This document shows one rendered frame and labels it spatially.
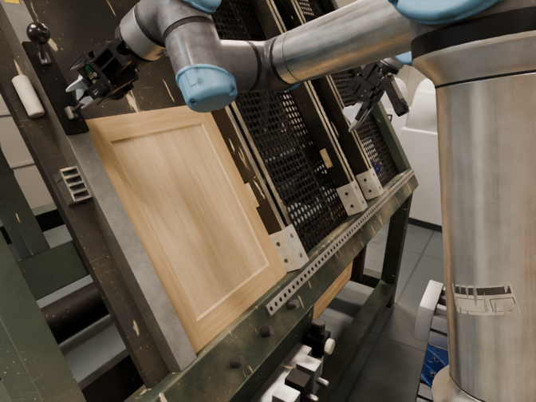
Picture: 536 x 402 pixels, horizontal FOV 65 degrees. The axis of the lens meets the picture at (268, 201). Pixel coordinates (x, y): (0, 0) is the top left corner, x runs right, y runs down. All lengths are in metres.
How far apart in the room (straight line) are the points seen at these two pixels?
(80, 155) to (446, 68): 0.75
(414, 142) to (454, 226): 3.65
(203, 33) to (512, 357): 0.50
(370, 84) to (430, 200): 2.92
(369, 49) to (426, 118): 3.46
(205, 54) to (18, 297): 0.48
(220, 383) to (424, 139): 3.26
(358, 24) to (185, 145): 0.71
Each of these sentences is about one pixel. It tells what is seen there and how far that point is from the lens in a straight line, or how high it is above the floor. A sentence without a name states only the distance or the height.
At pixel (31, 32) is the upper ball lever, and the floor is 1.54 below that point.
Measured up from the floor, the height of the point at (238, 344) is 0.87.
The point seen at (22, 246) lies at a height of 1.15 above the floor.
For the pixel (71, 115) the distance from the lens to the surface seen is 0.94.
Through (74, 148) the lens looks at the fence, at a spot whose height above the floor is 1.32.
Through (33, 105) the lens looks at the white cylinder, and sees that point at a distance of 0.95.
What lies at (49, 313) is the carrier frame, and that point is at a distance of 1.51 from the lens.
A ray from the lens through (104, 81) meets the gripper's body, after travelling 0.73.
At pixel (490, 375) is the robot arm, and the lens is 0.37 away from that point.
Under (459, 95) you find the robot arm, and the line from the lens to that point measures 0.32.
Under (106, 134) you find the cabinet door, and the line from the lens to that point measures 1.01.
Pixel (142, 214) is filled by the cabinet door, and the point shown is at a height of 1.17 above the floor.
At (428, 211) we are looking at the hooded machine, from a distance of 4.08.
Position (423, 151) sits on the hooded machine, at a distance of 3.97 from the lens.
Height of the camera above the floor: 1.54
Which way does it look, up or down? 21 degrees down
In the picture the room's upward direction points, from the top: 3 degrees clockwise
